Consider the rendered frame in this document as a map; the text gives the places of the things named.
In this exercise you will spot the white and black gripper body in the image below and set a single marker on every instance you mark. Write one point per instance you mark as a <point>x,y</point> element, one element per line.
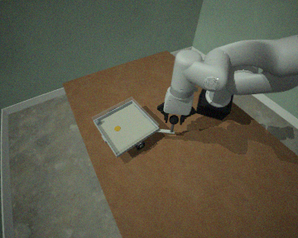
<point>177,106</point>

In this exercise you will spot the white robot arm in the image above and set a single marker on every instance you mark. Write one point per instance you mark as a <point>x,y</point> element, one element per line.
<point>279,58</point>

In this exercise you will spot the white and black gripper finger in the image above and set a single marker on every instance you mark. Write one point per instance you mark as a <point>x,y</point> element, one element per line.
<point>183,117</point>
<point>161,109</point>

